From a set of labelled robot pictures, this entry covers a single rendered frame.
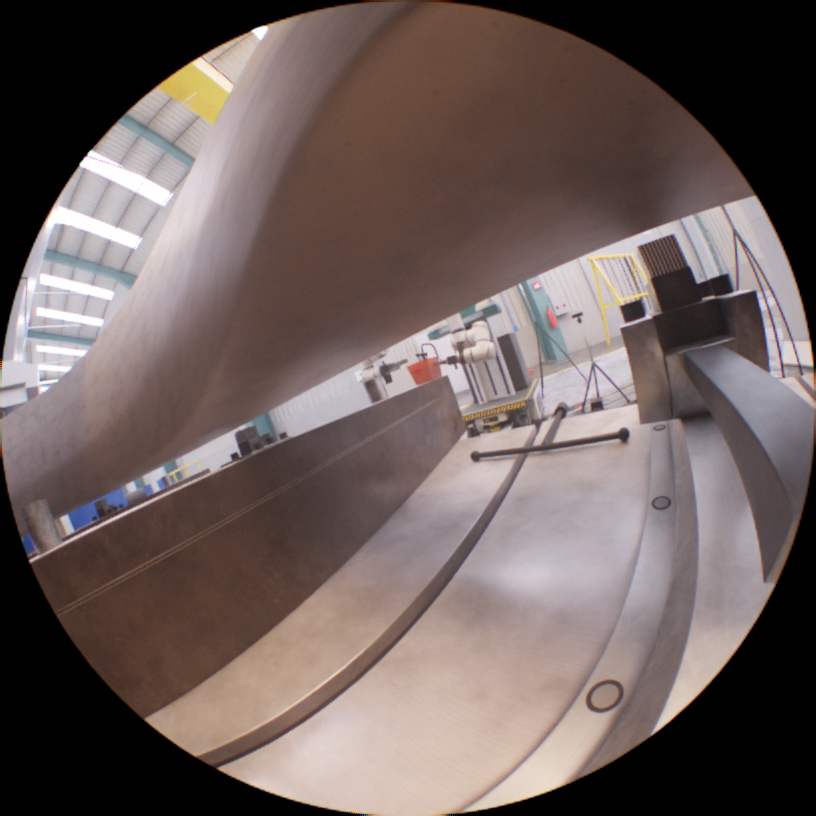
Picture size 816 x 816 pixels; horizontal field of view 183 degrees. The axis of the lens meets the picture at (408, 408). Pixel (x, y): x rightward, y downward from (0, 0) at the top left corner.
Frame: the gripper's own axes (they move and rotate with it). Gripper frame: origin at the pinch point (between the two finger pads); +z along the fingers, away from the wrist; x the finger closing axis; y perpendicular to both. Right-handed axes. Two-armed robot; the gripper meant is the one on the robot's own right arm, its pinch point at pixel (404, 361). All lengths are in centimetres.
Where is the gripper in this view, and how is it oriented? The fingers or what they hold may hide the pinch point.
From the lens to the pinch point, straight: 156.9
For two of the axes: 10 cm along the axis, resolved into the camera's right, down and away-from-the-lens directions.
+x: 4.7, -2.5, 8.4
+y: -3.5, -9.3, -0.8
